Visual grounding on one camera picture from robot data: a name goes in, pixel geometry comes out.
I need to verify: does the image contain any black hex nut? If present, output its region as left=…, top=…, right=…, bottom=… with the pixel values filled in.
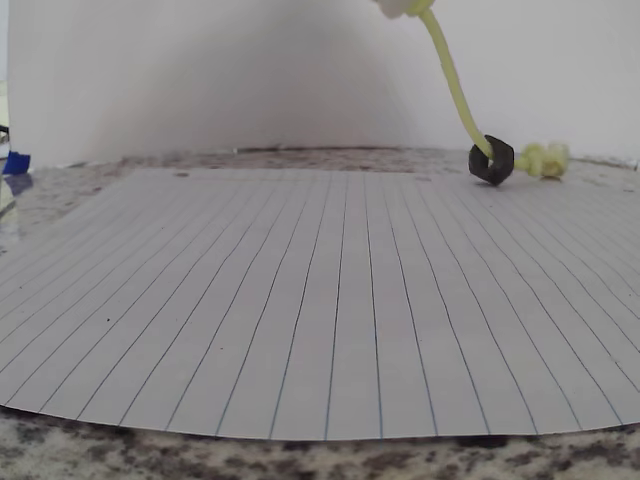
left=468, top=134, right=516, bottom=187

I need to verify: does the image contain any yellow-green knotted rope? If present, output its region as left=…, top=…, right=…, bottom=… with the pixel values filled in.
left=372, top=0, right=571, bottom=180

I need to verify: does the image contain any lined white paper sheet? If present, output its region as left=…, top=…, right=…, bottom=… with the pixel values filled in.
left=0, top=168, right=640, bottom=442

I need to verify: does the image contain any white backdrop board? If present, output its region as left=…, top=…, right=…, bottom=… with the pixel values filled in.
left=7, top=0, right=640, bottom=169

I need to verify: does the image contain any blue tape piece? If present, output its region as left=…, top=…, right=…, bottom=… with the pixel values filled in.
left=2, top=148, right=32, bottom=176

